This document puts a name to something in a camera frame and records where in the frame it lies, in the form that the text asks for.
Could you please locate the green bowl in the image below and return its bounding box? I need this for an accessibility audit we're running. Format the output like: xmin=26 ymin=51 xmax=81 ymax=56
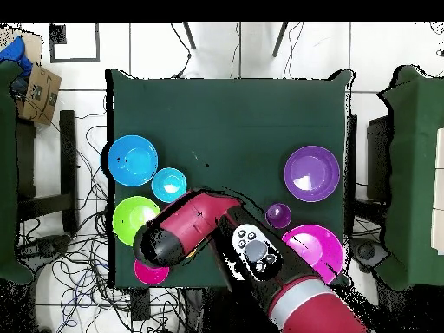
xmin=112 ymin=195 xmax=162 ymax=247

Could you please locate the small blue bowl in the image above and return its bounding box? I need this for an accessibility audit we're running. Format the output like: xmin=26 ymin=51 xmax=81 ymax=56
xmin=151 ymin=166 xmax=188 ymax=204

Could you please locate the dark green tablecloth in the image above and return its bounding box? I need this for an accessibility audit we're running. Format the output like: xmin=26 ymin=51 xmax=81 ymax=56
xmin=105 ymin=69 xmax=356 ymax=291

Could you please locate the purple cup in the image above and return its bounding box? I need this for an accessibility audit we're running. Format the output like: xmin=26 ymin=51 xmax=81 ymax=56
xmin=264 ymin=203 xmax=293 ymax=230

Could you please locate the purple bowl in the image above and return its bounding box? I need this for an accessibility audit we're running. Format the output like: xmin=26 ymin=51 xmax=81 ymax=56
xmin=283 ymin=145 xmax=342 ymax=203

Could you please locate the large blue bowl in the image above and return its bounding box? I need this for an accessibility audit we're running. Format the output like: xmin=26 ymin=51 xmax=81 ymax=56
xmin=107 ymin=134 xmax=159 ymax=187

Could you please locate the large pink bowl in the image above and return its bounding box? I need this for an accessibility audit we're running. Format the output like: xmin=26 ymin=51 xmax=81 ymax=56
xmin=281 ymin=224 xmax=344 ymax=285

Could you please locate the small red bowl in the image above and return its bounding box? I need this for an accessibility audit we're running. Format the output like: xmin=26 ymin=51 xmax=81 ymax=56
xmin=134 ymin=259 xmax=171 ymax=286

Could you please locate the black floor box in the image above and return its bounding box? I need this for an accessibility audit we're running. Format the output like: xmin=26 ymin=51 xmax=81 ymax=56
xmin=129 ymin=287 xmax=152 ymax=322

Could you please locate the black tripod leg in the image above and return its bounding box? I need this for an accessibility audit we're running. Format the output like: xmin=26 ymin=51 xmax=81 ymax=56
xmin=182 ymin=22 xmax=196 ymax=49
xmin=271 ymin=22 xmax=289 ymax=58

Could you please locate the black bench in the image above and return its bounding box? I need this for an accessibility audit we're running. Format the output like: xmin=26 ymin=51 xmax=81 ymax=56
xmin=15 ymin=109 xmax=79 ymax=233

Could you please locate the black stand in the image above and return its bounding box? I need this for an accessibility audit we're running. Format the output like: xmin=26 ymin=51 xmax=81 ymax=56
xmin=366 ymin=115 xmax=393 ymax=202

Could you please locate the dark grey stand base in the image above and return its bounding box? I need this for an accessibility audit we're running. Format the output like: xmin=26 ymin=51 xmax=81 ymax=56
xmin=349 ymin=237 xmax=390 ymax=271
xmin=16 ymin=234 xmax=75 ymax=270

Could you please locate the green cloth covered table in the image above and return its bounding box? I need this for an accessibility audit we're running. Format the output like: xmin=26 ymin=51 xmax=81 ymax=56
xmin=0 ymin=59 xmax=36 ymax=285
xmin=375 ymin=64 xmax=444 ymax=292

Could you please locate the cardboard box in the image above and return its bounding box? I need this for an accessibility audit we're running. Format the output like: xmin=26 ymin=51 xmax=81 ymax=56
xmin=15 ymin=62 xmax=62 ymax=127

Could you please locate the blue cloth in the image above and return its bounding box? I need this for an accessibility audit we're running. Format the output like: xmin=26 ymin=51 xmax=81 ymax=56
xmin=0 ymin=35 xmax=34 ymax=77

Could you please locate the tangle of floor cables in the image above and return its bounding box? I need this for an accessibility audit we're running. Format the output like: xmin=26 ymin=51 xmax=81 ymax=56
xmin=15 ymin=100 xmax=185 ymax=333

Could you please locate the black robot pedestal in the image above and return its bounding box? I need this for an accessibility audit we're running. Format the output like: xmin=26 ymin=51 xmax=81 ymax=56
xmin=183 ymin=286 xmax=275 ymax=333

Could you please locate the black cable with plug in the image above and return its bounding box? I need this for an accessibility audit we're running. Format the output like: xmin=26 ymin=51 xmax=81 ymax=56
xmin=169 ymin=22 xmax=193 ymax=79

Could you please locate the black square frame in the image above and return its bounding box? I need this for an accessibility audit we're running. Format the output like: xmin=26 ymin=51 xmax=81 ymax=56
xmin=49 ymin=23 xmax=101 ymax=64

